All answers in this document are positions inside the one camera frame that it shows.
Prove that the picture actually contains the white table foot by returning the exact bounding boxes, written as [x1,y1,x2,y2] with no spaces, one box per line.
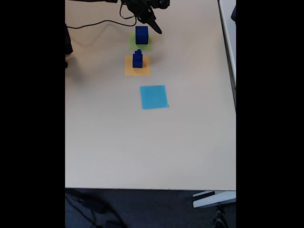
[192,190,237,209]

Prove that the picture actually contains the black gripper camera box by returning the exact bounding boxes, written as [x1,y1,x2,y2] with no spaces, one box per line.
[152,0,171,10]

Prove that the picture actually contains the orange paper square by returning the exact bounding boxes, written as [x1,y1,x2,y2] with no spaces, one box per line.
[124,55,151,77]

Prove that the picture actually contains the green paper square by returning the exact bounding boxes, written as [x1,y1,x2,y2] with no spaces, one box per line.
[128,32,153,51]

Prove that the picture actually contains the light blue paper square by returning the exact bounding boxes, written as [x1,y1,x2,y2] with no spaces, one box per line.
[140,85,170,110]

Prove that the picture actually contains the white side desk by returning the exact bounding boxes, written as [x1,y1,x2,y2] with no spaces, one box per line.
[218,0,237,110]

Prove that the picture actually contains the largest blue cube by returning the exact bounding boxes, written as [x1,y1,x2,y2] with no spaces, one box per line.
[135,26,149,46]

